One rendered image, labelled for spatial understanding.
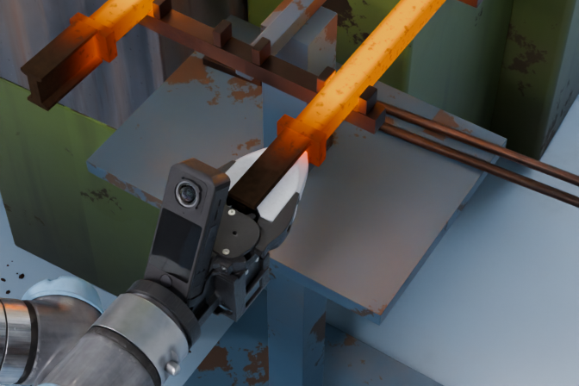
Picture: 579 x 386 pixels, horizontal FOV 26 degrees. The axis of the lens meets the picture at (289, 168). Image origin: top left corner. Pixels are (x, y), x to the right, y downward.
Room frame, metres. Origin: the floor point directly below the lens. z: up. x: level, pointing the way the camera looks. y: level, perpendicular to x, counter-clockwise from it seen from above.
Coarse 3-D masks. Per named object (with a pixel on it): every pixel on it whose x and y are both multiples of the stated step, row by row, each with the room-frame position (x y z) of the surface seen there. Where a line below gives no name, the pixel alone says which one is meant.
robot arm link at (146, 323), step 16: (112, 304) 0.58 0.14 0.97; (128, 304) 0.57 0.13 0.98; (144, 304) 0.57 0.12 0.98; (160, 304) 0.57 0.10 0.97; (96, 320) 0.56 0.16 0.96; (112, 320) 0.55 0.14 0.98; (128, 320) 0.55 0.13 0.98; (144, 320) 0.55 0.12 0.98; (160, 320) 0.55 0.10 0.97; (176, 320) 0.56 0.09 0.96; (128, 336) 0.54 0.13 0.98; (144, 336) 0.54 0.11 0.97; (160, 336) 0.54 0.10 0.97; (176, 336) 0.55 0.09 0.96; (144, 352) 0.53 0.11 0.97; (160, 352) 0.53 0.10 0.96; (176, 352) 0.54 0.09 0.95; (160, 368) 0.52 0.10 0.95; (176, 368) 0.53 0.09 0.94
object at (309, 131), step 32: (416, 0) 0.94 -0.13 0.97; (384, 32) 0.89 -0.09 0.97; (416, 32) 0.91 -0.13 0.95; (352, 64) 0.85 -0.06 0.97; (384, 64) 0.86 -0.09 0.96; (320, 96) 0.80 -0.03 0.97; (352, 96) 0.81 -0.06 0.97; (288, 128) 0.76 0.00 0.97; (320, 128) 0.76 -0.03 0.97; (256, 160) 0.72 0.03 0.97; (288, 160) 0.72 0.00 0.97; (320, 160) 0.74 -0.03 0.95; (256, 192) 0.69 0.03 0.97
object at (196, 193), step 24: (192, 168) 0.65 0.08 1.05; (168, 192) 0.64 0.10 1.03; (192, 192) 0.63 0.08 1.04; (216, 192) 0.63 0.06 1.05; (168, 216) 0.63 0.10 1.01; (192, 216) 0.62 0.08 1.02; (216, 216) 0.62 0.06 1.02; (168, 240) 0.62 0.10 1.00; (192, 240) 0.61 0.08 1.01; (168, 264) 0.60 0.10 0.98; (192, 264) 0.60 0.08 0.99; (168, 288) 0.59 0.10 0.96; (192, 288) 0.59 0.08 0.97
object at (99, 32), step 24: (120, 0) 0.94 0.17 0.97; (144, 0) 0.94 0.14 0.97; (72, 24) 0.89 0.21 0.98; (96, 24) 0.89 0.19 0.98; (120, 24) 0.91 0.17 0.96; (48, 48) 0.86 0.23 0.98; (72, 48) 0.86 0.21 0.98; (96, 48) 0.88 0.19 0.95; (24, 72) 0.83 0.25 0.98; (48, 72) 0.82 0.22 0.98; (72, 72) 0.86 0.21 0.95; (48, 96) 0.83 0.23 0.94
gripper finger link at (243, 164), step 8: (256, 152) 0.74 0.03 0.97; (240, 160) 0.73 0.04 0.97; (248, 160) 0.73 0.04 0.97; (232, 168) 0.72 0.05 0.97; (240, 168) 0.72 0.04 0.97; (248, 168) 0.72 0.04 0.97; (232, 176) 0.71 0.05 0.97; (240, 176) 0.71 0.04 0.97; (232, 184) 0.70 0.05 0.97; (232, 200) 0.69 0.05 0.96
